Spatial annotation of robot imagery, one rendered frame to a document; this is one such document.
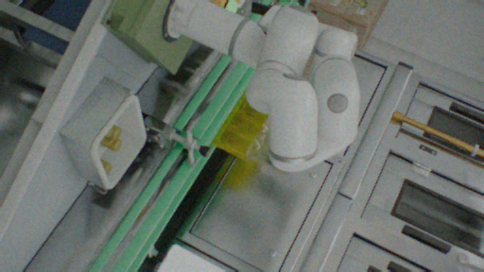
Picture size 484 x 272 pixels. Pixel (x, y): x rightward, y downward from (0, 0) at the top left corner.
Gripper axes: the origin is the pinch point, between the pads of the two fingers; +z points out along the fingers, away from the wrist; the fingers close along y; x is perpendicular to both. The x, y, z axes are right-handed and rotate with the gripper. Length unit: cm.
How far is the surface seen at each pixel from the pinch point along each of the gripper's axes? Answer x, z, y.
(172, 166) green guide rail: 34.2, 7.3, 28.0
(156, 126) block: 21.5, 11.8, 27.0
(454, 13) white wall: 262, -38, -479
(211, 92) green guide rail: 20.9, 5.5, 9.3
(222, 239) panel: 54, -10, 31
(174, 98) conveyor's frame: 19.6, 12.1, 17.6
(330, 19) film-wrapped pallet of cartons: 214, 65, -323
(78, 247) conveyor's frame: 37, 15, 59
